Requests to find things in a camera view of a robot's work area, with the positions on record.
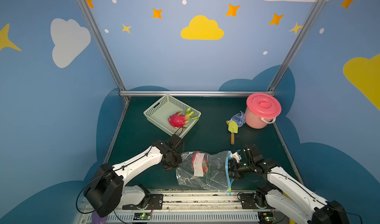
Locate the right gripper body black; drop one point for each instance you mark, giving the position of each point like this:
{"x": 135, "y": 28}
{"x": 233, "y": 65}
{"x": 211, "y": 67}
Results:
{"x": 235, "y": 167}

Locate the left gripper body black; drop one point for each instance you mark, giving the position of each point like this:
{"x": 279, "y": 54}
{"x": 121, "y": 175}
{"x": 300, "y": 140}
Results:
{"x": 173, "y": 161}

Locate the clear zip-top bag blue seal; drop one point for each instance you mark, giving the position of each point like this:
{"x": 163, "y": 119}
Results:
{"x": 216, "y": 179}

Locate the pink dragon fruit toy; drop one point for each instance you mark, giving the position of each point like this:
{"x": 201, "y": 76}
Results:
{"x": 179, "y": 120}
{"x": 199, "y": 164}

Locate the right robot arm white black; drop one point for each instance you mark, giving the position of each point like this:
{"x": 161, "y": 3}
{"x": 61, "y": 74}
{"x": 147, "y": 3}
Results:
{"x": 282, "y": 191}

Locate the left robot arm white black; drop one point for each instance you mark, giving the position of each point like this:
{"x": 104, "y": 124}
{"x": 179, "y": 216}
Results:
{"x": 106, "y": 189}

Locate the light green perforated plastic basket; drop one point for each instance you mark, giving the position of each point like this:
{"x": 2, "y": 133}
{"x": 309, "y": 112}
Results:
{"x": 161, "y": 110}

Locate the pink plastic bucket with lid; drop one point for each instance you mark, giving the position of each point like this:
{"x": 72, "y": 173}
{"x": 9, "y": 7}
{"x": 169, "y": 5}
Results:
{"x": 261, "y": 110}

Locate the purple plastic toy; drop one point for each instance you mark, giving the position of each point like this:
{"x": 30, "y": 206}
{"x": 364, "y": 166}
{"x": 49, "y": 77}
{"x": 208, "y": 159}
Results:
{"x": 96, "y": 219}

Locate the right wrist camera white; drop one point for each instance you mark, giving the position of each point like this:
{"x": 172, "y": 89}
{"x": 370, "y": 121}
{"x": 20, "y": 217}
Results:
{"x": 236, "y": 156}

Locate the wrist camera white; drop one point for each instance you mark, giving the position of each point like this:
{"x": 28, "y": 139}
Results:
{"x": 175, "y": 142}
{"x": 236, "y": 156}

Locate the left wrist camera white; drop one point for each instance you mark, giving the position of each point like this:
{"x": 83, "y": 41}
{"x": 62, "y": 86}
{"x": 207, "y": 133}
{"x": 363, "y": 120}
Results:
{"x": 175, "y": 142}

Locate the green trowel wooden handle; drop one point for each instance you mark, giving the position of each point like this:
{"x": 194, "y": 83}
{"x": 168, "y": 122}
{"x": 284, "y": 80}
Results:
{"x": 233, "y": 129}

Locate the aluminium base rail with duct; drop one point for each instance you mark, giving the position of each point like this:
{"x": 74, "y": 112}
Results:
{"x": 189, "y": 207}

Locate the aluminium frame back rail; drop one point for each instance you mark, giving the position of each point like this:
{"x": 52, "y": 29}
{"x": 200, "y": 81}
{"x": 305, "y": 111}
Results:
{"x": 155, "y": 93}

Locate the aluminium frame right post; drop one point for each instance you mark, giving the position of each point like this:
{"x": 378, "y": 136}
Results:
{"x": 300, "y": 37}

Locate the aluminium frame post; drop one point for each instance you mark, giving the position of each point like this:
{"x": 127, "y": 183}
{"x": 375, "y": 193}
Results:
{"x": 300, "y": 37}
{"x": 101, "y": 42}

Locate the aluminium frame left post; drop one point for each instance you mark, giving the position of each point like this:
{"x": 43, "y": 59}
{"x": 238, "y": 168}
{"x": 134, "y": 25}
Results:
{"x": 101, "y": 42}

